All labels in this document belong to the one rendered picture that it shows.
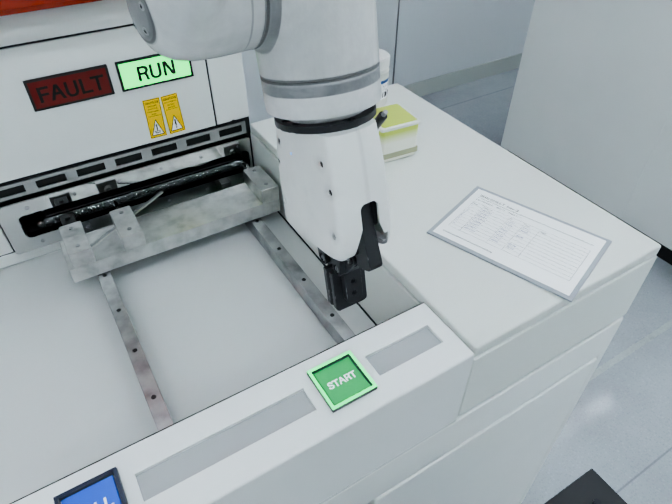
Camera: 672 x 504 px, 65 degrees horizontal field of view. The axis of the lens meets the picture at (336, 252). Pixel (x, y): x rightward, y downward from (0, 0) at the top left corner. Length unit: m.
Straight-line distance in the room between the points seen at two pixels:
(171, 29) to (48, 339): 0.67
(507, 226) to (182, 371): 0.51
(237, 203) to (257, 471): 0.55
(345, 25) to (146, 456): 0.43
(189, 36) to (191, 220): 0.65
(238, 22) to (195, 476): 0.40
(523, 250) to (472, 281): 0.10
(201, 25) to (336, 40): 0.09
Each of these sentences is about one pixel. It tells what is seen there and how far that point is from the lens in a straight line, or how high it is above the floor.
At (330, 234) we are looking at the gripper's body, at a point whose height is 1.20.
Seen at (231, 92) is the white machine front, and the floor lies 1.03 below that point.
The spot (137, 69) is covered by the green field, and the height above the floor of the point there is 1.11.
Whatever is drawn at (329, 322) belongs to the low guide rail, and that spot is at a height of 0.85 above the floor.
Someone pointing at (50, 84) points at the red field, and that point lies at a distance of 0.92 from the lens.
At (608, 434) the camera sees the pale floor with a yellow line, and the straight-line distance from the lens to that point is 1.84.
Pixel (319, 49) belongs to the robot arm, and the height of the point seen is 1.32.
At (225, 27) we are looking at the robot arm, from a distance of 0.32.
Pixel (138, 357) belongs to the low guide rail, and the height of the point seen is 0.85.
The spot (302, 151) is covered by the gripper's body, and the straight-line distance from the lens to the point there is 0.38.
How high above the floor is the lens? 1.44
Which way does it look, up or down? 42 degrees down
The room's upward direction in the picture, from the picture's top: straight up
